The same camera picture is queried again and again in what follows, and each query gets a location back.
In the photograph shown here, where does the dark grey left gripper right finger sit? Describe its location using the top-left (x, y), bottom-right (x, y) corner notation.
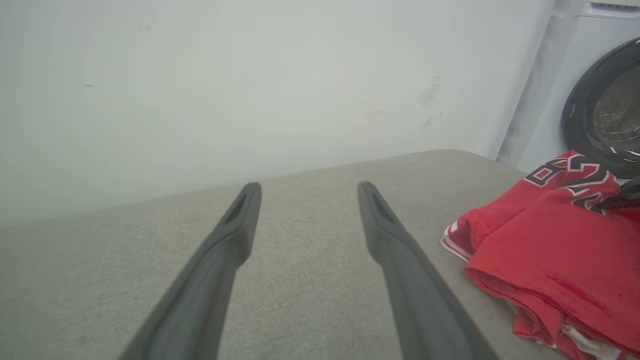
top-left (357, 180), bottom-right (501, 360)

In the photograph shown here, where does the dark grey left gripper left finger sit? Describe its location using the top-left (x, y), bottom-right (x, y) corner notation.
top-left (117, 181), bottom-right (263, 360)

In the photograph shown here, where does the red and white jersey garment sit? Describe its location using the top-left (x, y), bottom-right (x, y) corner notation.
top-left (440, 150), bottom-right (640, 360)

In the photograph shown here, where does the white washing machine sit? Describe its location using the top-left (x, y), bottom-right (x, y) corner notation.
top-left (496, 0), bottom-right (640, 180)

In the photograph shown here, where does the black round washing machine door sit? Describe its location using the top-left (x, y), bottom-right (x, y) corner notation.
top-left (561, 37), bottom-right (640, 179)

